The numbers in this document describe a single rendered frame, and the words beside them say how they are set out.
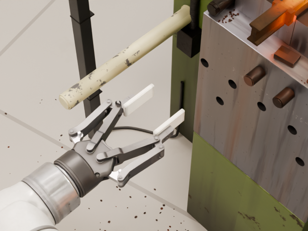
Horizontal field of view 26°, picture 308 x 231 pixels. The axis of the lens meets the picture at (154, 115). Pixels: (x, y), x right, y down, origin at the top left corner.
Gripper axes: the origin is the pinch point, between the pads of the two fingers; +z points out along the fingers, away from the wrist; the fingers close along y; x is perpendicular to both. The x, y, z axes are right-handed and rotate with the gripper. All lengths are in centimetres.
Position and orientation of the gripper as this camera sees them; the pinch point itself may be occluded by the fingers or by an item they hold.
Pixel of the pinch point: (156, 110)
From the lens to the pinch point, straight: 116.1
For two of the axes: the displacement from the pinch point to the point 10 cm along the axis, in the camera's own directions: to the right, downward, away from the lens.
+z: 7.2, -5.6, 4.0
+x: 0.0, -5.8, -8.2
